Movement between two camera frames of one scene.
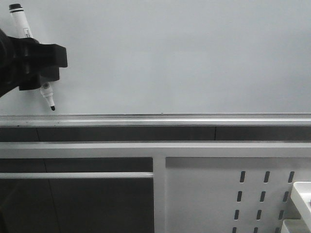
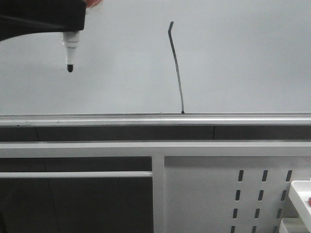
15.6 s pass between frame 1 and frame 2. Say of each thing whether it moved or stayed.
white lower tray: stayed
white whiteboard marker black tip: moved
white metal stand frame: stayed
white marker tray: stayed
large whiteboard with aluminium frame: stayed
